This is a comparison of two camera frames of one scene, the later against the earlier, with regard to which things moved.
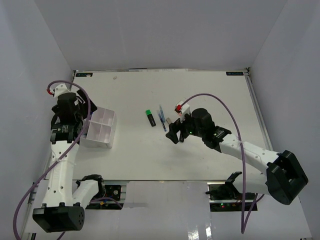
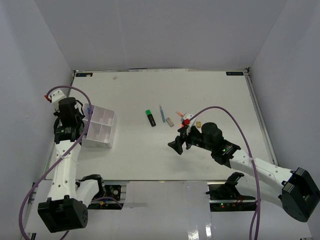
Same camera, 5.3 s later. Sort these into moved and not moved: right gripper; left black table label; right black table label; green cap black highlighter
Moved: right gripper
Not moved: left black table label; right black table label; green cap black highlighter
